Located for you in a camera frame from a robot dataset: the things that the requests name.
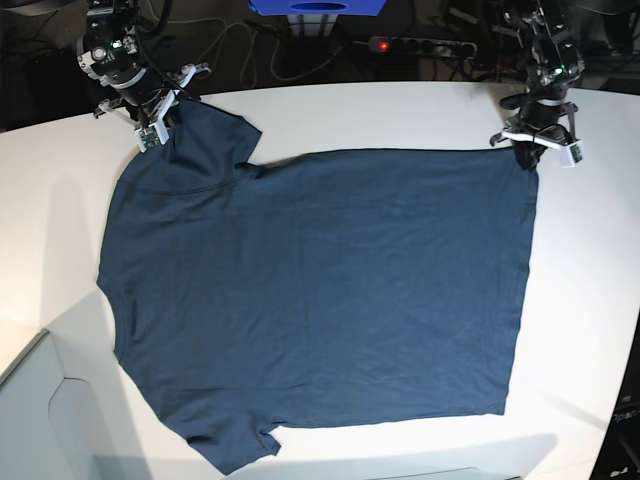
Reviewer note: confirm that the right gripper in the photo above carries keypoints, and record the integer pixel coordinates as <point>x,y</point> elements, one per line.
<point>141,91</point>

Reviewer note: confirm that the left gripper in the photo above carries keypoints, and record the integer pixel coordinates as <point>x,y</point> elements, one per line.
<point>537,123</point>

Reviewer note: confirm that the dark blue T-shirt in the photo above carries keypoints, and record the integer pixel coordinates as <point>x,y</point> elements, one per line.
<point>339,288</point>

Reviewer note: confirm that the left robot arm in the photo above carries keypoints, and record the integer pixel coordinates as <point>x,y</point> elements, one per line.
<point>553,62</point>

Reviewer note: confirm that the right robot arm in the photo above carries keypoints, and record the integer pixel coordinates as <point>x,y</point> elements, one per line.
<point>113,53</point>

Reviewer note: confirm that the black power strip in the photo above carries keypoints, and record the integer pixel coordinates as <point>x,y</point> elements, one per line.
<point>430,48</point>

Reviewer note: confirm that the blue box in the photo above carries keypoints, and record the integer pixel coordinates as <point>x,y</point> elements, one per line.
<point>339,7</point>

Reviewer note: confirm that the grey bin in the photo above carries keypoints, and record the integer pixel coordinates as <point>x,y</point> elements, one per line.
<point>52,426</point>

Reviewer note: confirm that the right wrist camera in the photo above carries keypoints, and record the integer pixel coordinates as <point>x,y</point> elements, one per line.
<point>154,134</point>

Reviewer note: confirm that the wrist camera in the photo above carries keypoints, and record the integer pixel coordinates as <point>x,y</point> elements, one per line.
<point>570,155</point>
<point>154,134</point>

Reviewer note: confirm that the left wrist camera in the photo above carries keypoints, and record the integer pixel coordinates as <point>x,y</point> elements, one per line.
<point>570,155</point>

